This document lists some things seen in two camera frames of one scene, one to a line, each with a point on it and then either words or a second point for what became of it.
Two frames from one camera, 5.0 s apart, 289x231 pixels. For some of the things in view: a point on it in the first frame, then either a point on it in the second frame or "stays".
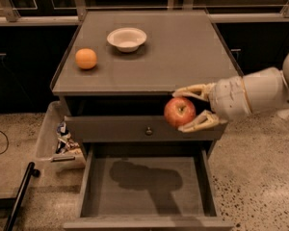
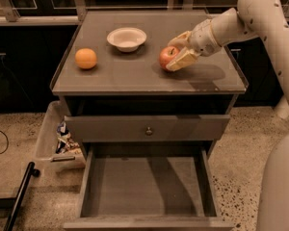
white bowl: (126, 38) stays
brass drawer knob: (148, 131) stays
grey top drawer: (134, 128) stays
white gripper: (228, 97) → (202, 39)
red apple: (178, 112) → (167, 55)
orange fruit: (86, 59) stays
